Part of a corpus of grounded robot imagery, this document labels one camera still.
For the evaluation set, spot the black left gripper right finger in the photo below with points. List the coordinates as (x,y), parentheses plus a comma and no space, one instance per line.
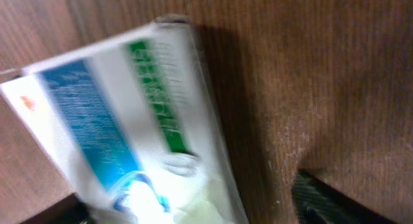
(316,202)

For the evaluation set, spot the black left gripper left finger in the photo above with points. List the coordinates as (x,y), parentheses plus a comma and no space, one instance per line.
(69,210)

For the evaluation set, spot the white Panadol box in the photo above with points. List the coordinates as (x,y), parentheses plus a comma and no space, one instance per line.
(130,124)

